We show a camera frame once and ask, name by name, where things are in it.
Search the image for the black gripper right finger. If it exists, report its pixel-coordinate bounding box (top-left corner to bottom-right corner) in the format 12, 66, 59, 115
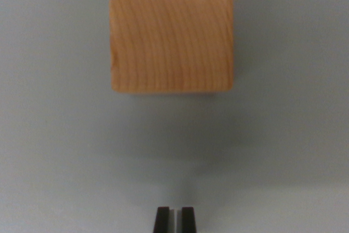
177, 207, 198, 233

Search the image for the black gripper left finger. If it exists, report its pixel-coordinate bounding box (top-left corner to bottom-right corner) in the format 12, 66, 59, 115
153, 207, 176, 233

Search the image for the grey plastic tray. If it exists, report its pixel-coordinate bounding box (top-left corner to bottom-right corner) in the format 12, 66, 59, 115
0, 0, 349, 233

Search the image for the wooden cube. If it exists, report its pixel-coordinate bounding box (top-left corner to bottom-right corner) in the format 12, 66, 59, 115
108, 0, 235, 93

